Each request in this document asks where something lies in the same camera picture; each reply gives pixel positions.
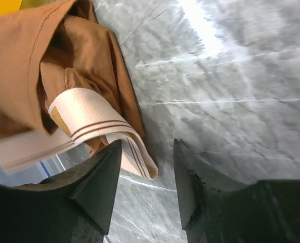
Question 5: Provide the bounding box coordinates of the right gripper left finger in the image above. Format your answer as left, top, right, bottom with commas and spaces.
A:
0, 140, 122, 242

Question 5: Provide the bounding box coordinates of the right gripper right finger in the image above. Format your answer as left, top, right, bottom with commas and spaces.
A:
173, 140, 300, 242

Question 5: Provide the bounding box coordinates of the brown underwear beige waistband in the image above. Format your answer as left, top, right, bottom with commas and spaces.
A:
0, 1, 158, 180

